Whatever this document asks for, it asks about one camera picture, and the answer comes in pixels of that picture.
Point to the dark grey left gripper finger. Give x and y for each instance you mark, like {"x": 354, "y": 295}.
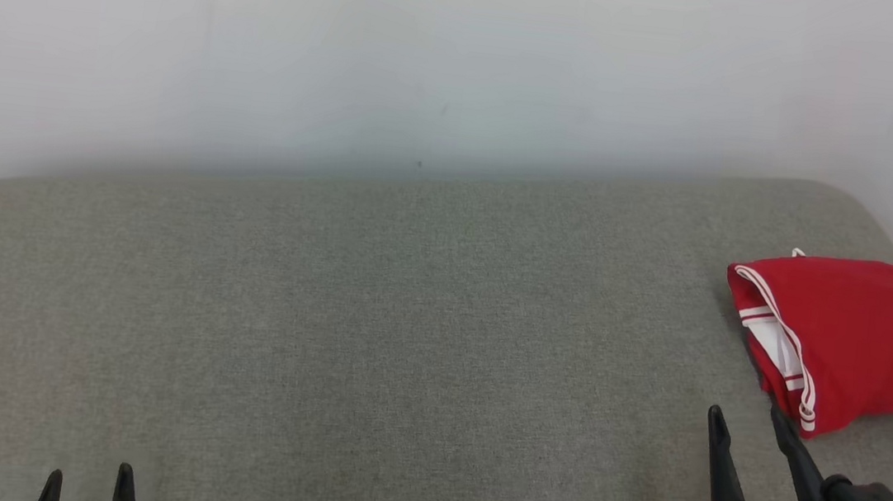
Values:
{"x": 51, "y": 491}
{"x": 125, "y": 495}

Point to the red basketball jersey number 23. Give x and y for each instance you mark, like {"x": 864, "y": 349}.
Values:
{"x": 860, "y": 344}

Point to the grey fabric sofa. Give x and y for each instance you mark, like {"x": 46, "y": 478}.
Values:
{"x": 321, "y": 337}

